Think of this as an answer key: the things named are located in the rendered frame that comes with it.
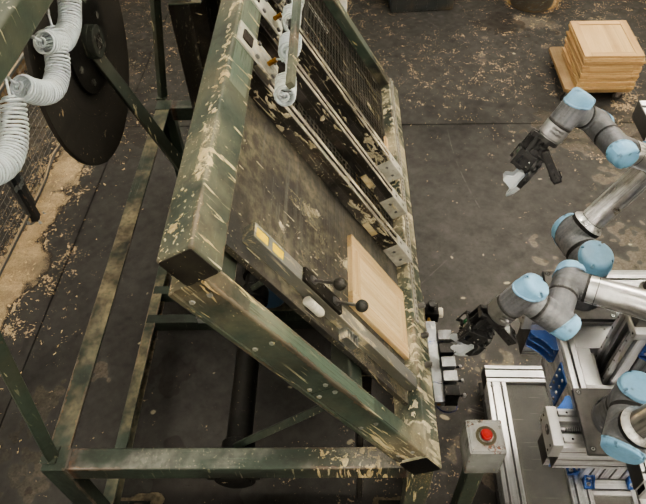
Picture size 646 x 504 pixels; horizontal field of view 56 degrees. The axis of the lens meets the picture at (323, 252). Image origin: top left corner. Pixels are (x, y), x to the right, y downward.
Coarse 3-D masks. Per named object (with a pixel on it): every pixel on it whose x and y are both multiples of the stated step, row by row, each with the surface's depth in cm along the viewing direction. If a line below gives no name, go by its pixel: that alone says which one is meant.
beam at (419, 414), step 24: (384, 96) 335; (384, 120) 322; (408, 192) 295; (384, 216) 279; (408, 216) 281; (408, 264) 256; (408, 288) 247; (408, 312) 240; (408, 336) 233; (408, 360) 227; (408, 408) 215; (432, 408) 220; (432, 432) 212; (432, 456) 205
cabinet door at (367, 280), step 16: (352, 240) 220; (352, 256) 215; (368, 256) 228; (352, 272) 210; (368, 272) 223; (384, 272) 237; (352, 288) 205; (368, 288) 218; (384, 288) 231; (368, 304) 213; (384, 304) 226; (400, 304) 239; (368, 320) 208; (384, 320) 220; (400, 320) 233; (384, 336) 216; (400, 336) 227; (400, 352) 223
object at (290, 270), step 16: (256, 224) 161; (256, 240) 159; (272, 240) 165; (272, 256) 164; (288, 256) 170; (288, 272) 169; (304, 288) 174; (320, 304) 180; (336, 320) 186; (352, 320) 191; (368, 336) 197; (368, 352) 200; (384, 352) 204; (384, 368) 207; (400, 368) 211; (400, 384) 215; (416, 384) 218
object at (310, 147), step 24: (240, 24) 181; (288, 24) 179; (264, 72) 185; (264, 96) 194; (288, 120) 201; (312, 144) 208; (312, 168) 216; (336, 168) 217; (336, 192) 225; (360, 192) 230; (360, 216) 234; (384, 240) 244
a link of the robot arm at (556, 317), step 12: (552, 288) 157; (564, 288) 155; (552, 300) 151; (564, 300) 152; (576, 300) 155; (540, 312) 150; (552, 312) 150; (564, 312) 150; (540, 324) 152; (552, 324) 150; (564, 324) 150; (576, 324) 150; (564, 336) 151
